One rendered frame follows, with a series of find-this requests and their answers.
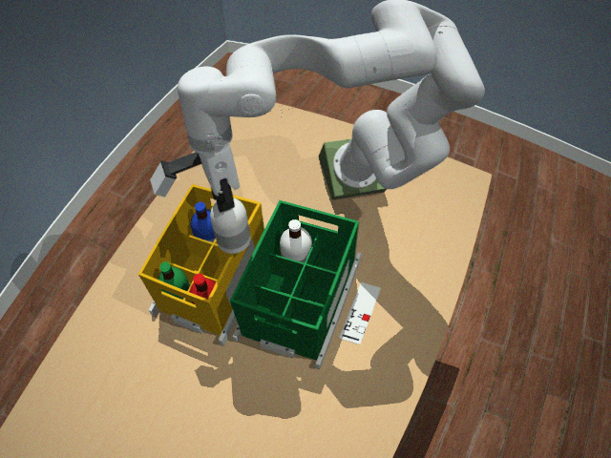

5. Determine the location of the white paper pick list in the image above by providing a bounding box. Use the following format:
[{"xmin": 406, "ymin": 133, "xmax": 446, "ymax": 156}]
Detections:
[{"xmin": 339, "ymin": 282, "xmax": 381, "ymax": 344}]

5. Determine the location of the red bottle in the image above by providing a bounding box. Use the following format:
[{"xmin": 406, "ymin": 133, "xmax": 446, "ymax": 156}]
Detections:
[{"xmin": 189, "ymin": 274, "xmax": 215, "ymax": 299}]

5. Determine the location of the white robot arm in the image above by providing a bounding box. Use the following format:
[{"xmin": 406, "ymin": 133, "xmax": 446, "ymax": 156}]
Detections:
[{"xmin": 178, "ymin": 0, "xmax": 485, "ymax": 189}]

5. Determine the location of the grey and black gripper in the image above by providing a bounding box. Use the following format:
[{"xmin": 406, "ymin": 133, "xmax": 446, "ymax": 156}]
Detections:
[{"xmin": 190, "ymin": 135, "xmax": 240, "ymax": 213}]

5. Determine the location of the blue bottle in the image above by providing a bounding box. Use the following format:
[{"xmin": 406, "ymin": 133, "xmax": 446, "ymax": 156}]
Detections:
[{"xmin": 191, "ymin": 202, "xmax": 215, "ymax": 242}]

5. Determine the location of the white bottle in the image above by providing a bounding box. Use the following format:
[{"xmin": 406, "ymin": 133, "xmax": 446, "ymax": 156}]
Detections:
[{"xmin": 210, "ymin": 198, "xmax": 251, "ymax": 254}]

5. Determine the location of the yellow crate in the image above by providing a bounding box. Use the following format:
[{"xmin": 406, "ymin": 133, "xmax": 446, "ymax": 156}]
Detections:
[{"xmin": 138, "ymin": 184, "xmax": 264, "ymax": 336}]

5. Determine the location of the green plastic bottle crate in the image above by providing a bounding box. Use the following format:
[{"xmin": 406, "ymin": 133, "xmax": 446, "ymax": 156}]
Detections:
[{"xmin": 230, "ymin": 200, "xmax": 359, "ymax": 361}]

